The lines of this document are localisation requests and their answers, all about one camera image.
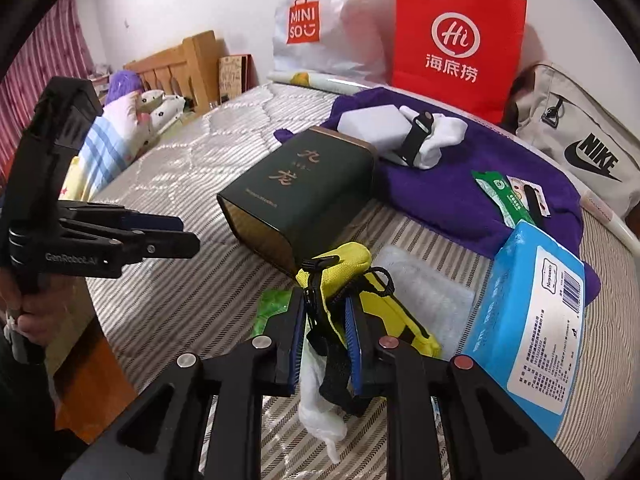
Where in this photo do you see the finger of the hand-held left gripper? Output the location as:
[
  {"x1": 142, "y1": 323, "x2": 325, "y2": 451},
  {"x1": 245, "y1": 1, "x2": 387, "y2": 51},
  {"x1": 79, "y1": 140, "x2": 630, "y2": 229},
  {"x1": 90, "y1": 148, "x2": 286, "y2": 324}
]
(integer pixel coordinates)
[
  {"x1": 65, "y1": 232, "x2": 201, "y2": 266},
  {"x1": 62, "y1": 202, "x2": 185, "y2": 234}
]

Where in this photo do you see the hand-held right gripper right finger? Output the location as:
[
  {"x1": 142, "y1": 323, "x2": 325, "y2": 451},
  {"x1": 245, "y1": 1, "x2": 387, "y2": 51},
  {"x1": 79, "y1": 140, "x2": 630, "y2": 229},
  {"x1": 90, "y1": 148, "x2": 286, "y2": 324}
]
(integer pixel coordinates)
[{"x1": 345, "y1": 293, "x2": 586, "y2": 480}]

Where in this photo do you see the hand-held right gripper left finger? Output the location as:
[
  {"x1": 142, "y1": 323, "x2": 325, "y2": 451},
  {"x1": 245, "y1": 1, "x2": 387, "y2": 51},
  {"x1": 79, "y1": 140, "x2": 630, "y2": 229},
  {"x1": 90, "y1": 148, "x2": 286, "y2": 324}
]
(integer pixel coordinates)
[{"x1": 75, "y1": 287, "x2": 307, "y2": 480}]

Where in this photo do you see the yellow pouch with black straps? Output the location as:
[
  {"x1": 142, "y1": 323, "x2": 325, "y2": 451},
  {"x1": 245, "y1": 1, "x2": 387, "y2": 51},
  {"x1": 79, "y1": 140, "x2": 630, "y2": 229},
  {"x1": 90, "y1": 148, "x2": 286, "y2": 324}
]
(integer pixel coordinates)
[{"x1": 295, "y1": 242, "x2": 443, "y2": 416}]

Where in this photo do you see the green wipe packet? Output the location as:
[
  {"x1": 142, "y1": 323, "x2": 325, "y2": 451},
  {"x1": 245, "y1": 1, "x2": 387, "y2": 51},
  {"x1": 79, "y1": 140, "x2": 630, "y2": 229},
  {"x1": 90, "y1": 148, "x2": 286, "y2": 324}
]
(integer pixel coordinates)
[{"x1": 471, "y1": 170, "x2": 536, "y2": 228}]

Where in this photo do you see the fruit print packet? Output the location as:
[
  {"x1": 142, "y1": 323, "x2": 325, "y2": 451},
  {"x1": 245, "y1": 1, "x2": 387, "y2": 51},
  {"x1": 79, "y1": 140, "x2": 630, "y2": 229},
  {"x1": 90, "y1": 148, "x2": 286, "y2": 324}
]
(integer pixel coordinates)
[{"x1": 506, "y1": 175, "x2": 551, "y2": 218}]

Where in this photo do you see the person's left hand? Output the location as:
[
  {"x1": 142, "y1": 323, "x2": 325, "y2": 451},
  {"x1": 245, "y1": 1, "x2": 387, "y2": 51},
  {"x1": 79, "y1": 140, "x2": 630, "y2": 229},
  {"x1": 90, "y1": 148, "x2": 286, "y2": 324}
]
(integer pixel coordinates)
[{"x1": 0, "y1": 267, "x2": 76, "y2": 346}]

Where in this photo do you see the green plastic wrapper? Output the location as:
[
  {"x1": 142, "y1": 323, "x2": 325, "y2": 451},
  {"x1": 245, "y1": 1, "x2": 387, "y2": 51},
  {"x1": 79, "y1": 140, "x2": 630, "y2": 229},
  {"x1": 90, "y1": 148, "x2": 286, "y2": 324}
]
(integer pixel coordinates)
[{"x1": 252, "y1": 290, "x2": 297, "y2": 337}]

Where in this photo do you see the striped mattress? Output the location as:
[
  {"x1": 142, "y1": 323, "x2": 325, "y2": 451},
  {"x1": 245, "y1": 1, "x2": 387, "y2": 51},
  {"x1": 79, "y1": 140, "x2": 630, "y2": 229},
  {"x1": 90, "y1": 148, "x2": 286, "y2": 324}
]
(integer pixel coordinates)
[{"x1": 85, "y1": 82, "x2": 640, "y2": 480}]

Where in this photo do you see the blue pink striped blanket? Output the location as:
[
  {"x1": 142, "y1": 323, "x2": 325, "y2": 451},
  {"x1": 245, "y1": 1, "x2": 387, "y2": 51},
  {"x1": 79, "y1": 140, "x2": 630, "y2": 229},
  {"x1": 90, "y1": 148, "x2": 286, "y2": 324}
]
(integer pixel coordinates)
[{"x1": 75, "y1": 95, "x2": 151, "y2": 201}]

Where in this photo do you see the pink curtain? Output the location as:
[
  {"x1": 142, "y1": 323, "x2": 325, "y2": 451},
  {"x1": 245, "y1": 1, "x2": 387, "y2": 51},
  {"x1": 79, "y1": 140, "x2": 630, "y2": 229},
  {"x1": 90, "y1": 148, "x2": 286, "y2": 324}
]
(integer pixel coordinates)
[{"x1": 0, "y1": 0, "x2": 93, "y2": 171}]

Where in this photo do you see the purple plush toy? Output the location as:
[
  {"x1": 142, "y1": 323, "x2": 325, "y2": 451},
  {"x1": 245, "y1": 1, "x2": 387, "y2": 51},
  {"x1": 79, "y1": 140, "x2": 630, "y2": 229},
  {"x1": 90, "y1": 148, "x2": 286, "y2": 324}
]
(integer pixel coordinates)
[{"x1": 107, "y1": 70, "x2": 144, "y2": 107}]

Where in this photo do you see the dark green tin box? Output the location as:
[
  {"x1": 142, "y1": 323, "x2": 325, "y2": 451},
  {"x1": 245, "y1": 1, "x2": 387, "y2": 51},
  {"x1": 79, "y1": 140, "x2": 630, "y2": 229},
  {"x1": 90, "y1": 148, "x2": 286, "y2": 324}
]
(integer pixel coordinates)
[{"x1": 216, "y1": 127, "x2": 376, "y2": 276}]

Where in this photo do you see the wooden headboard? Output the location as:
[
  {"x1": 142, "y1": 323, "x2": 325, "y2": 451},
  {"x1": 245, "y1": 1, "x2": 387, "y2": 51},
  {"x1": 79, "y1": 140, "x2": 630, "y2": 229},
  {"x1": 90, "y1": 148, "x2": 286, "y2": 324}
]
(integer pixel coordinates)
[{"x1": 122, "y1": 30, "x2": 221, "y2": 116}]

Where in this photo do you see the brown cardboard box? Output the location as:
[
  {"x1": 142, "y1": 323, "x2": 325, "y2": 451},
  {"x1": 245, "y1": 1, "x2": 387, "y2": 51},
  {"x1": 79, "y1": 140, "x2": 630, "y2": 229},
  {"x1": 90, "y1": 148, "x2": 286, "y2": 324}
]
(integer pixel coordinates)
[{"x1": 218, "y1": 55, "x2": 254, "y2": 106}]

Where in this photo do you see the purple towel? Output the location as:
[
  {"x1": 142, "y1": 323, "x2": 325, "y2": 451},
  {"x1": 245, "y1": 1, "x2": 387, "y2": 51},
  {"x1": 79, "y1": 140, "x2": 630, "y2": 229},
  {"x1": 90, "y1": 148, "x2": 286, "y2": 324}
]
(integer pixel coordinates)
[{"x1": 274, "y1": 87, "x2": 601, "y2": 301}]

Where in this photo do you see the blue tissue pack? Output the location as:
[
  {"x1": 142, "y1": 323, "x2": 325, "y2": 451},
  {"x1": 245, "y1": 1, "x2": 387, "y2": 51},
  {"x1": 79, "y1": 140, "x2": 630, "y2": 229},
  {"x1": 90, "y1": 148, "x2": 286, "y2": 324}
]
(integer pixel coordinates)
[{"x1": 462, "y1": 220, "x2": 586, "y2": 441}]

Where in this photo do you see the black smartwatch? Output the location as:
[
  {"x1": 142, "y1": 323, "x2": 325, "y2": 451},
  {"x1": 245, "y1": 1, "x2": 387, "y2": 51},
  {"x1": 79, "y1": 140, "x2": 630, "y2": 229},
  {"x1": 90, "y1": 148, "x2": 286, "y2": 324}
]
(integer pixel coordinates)
[{"x1": 395, "y1": 110, "x2": 435, "y2": 167}]

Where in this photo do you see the white rectangular box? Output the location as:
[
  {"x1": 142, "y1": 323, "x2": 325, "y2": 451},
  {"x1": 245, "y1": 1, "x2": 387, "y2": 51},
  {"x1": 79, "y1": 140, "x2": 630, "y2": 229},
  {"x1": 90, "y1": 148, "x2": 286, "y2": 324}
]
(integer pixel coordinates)
[{"x1": 336, "y1": 104, "x2": 412, "y2": 153}]

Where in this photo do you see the white plastic shopping bag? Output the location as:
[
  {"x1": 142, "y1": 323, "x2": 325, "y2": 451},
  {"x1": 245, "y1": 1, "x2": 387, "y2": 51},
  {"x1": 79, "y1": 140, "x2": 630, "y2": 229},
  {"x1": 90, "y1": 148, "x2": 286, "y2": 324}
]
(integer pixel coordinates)
[{"x1": 272, "y1": 0, "x2": 387, "y2": 83}]

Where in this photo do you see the beige backpack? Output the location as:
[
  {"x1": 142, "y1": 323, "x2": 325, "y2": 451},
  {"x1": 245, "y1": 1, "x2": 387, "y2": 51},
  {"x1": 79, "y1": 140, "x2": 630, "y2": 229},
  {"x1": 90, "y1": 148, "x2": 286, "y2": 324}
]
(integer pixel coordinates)
[{"x1": 502, "y1": 62, "x2": 640, "y2": 218}]

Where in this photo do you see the red paper bag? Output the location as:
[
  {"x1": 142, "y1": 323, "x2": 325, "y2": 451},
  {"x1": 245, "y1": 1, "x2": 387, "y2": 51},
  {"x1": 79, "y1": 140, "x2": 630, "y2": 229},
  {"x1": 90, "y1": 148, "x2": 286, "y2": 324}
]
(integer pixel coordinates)
[{"x1": 391, "y1": 0, "x2": 527, "y2": 123}]

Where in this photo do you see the small black strap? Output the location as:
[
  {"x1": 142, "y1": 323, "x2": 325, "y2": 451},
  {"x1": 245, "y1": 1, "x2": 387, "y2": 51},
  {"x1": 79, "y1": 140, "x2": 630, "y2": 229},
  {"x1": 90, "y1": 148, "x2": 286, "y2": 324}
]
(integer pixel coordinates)
[{"x1": 524, "y1": 191, "x2": 551, "y2": 231}]

